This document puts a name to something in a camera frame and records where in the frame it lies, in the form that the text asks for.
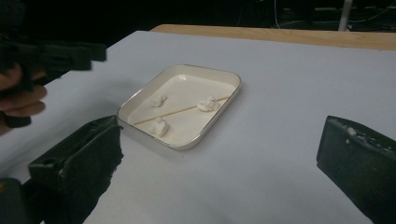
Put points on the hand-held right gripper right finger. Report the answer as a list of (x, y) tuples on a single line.
[(358, 168)]

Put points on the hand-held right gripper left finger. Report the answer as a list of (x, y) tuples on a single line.
[(84, 161)]

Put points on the white marshmallow piece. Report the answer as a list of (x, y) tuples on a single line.
[(159, 127), (157, 100), (208, 104)]

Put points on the white rectangular tray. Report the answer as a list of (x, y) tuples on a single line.
[(186, 90)]

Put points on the thin wooden skewer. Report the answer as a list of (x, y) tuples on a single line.
[(174, 113)]

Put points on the white sheet table cover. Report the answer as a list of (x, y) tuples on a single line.
[(280, 102)]

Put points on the wooden table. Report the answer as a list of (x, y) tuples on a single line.
[(280, 34)]

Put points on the white metal stand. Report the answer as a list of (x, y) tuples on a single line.
[(345, 14)]

